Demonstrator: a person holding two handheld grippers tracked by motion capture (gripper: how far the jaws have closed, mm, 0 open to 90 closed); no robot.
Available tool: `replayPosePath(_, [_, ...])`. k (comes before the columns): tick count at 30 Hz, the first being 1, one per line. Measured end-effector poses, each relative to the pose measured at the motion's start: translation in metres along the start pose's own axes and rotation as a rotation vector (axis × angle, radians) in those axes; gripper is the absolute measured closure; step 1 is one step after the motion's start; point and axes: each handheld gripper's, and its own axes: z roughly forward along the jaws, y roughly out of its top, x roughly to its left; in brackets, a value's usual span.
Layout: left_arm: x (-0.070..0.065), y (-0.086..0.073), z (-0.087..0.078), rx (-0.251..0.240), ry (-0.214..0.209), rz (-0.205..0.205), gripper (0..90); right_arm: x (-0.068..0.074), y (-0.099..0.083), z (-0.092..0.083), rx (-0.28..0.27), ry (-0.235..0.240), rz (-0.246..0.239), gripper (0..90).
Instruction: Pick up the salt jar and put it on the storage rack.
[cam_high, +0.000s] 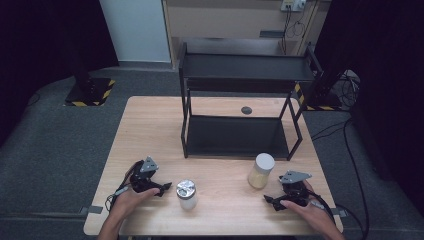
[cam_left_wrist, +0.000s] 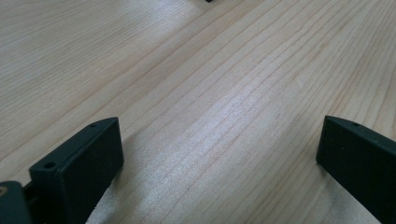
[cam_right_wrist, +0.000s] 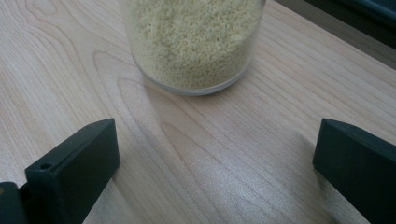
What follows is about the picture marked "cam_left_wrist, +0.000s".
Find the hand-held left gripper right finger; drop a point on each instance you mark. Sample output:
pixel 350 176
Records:
pixel 361 161

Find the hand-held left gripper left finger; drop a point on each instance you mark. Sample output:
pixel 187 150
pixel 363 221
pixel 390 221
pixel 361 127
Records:
pixel 84 161

